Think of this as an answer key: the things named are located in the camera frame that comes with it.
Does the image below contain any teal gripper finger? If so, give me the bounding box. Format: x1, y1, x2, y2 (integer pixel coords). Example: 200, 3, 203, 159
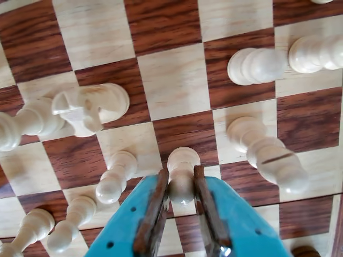
193, 165, 293, 257
85, 169, 169, 257

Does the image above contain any light wooden pawn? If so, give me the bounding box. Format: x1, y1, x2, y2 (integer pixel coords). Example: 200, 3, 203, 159
227, 48, 289, 86
47, 195, 97, 254
166, 146, 201, 207
95, 151, 138, 206
288, 34, 343, 74

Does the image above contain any dark wooden knight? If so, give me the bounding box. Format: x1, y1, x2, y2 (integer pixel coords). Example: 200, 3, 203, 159
290, 245, 322, 257

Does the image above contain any light wooden bishop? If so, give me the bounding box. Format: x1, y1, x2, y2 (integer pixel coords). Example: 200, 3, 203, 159
226, 116, 309, 195
0, 208, 56, 257

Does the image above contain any light wooden knight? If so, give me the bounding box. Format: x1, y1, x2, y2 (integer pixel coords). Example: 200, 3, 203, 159
52, 82, 131, 137

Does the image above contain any light wooden queen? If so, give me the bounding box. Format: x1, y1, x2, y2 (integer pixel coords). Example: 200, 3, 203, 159
0, 97, 66, 152

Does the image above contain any wooden chessboard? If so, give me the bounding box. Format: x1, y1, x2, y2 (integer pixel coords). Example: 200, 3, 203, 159
0, 0, 343, 257

